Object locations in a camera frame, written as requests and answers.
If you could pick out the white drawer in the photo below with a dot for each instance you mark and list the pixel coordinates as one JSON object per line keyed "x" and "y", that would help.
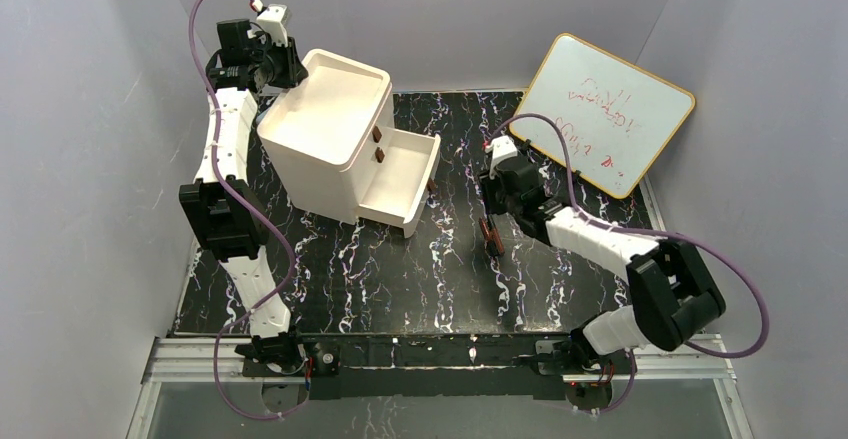
{"x": 406, "y": 163}

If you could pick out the aluminium right side rail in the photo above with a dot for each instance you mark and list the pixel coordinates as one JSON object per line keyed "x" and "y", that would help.
{"x": 653, "y": 204}

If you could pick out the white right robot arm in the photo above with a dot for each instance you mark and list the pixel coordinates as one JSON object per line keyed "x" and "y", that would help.
{"x": 672, "y": 293}

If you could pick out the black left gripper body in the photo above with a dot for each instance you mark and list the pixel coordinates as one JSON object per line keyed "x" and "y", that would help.
{"x": 287, "y": 67}

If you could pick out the aluminium front mounting rail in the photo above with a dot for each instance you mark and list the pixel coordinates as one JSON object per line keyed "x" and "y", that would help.
{"x": 202, "y": 359}

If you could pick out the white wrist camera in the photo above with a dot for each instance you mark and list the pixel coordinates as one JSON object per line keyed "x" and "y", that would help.
{"x": 499, "y": 149}
{"x": 272, "y": 20}

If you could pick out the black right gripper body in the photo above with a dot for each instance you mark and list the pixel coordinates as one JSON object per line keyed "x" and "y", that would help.
{"x": 496, "y": 206}

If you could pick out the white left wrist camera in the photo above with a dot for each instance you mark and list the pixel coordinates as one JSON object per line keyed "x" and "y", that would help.
{"x": 272, "y": 20}

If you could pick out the yellow framed whiteboard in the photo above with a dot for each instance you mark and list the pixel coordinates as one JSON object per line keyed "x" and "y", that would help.
{"x": 606, "y": 118}

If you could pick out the white drawer organizer box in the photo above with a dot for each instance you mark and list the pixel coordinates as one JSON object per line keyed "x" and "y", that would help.
{"x": 318, "y": 134}

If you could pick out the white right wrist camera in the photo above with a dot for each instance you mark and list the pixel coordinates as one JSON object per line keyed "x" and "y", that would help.
{"x": 499, "y": 149}

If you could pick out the reddish brown makeup pencil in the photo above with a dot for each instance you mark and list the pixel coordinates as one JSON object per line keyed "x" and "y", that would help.
{"x": 495, "y": 244}

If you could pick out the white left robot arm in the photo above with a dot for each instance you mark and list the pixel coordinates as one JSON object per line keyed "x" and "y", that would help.
{"x": 224, "y": 213}

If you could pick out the dark brown makeup pencil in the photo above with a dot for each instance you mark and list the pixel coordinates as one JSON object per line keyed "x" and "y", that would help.
{"x": 483, "y": 224}

